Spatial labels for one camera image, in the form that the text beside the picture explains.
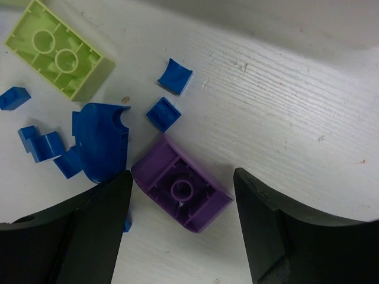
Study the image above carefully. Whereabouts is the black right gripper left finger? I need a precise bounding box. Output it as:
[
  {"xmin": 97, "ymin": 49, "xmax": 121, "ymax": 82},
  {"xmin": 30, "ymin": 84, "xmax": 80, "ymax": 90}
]
[{"xmin": 1, "ymin": 170, "xmax": 133, "ymax": 283}]

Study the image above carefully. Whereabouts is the large blue curved lego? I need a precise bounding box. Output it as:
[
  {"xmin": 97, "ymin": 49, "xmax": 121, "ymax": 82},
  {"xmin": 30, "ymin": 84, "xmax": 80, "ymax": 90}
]
[{"xmin": 72, "ymin": 102, "xmax": 130, "ymax": 183}]

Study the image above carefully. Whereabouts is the small blue lego piece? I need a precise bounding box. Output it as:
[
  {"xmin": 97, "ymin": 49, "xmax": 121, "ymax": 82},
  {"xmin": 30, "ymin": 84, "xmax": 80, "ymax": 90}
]
[
  {"xmin": 1, "ymin": 86, "xmax": 31, "ymax": 111},
  {"xmin": 18, "ymin": 125, "xmax": 65, "ymax": 163},
  {"xmin": 158, "ymin": 58, "xmax": 193, "ymax": 95},
  {"xmin": 123, "ymin": 208, "xmax": 132, "ymax": 233},
  {"xmin": 53, "ymin": 146, "xmax": 83, "ymax": 179},
  {"xmin": 146, "ymin": 97, "xmax": 181, "ymax": 133}
]

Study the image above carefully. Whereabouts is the purple curved lego brick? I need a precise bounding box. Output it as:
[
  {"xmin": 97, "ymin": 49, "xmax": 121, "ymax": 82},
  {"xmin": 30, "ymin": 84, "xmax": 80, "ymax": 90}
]
[{"xmin": 131, "ymin": 134, "xmax": 233, "ymax": 233}]

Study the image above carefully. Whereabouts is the green lego brick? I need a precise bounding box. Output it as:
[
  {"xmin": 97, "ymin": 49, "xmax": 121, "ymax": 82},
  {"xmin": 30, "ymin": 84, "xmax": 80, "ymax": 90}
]
[{"xmin": 5, "ymin": 1, "xmax": 115, "ymax": 102}]

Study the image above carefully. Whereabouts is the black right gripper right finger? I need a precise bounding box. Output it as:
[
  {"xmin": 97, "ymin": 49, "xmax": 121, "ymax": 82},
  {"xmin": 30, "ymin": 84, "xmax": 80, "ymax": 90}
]
[{"xmin": 233, "ymin": 168, "xmax": 378, "ymax": 283}]

